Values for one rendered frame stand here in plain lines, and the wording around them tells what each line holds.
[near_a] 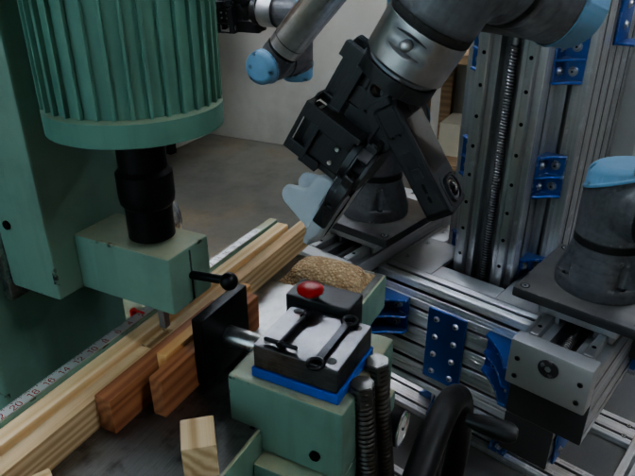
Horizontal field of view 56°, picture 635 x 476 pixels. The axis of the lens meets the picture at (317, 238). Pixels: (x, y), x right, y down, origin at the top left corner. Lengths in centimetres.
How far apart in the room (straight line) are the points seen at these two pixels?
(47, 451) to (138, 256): 21
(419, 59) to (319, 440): 38
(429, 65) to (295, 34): 83
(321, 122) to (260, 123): 401
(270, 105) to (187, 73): 391
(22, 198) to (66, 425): 24
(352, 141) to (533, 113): 70
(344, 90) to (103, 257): 33
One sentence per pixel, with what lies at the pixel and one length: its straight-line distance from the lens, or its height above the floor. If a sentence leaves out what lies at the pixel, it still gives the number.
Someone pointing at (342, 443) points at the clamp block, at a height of 92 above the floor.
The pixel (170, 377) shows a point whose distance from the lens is 68.
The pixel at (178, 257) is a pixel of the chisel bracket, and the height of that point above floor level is 107.
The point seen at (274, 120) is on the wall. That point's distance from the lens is 449.
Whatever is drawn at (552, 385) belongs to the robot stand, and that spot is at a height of 72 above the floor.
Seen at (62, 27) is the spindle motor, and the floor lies 130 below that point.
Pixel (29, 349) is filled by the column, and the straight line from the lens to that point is 87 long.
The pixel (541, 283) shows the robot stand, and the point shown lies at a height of 82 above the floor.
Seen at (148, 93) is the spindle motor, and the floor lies 125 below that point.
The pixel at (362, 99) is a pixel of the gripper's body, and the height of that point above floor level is 124.
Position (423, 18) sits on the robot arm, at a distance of 49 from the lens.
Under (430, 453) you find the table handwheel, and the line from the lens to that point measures 59.
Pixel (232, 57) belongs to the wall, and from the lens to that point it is 456.
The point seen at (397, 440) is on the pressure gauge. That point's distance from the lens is 100.
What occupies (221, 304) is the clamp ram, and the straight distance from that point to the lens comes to 70.
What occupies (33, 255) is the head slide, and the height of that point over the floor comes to 105.
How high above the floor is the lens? 137
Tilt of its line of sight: 27 degrees down
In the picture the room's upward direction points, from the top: straight up
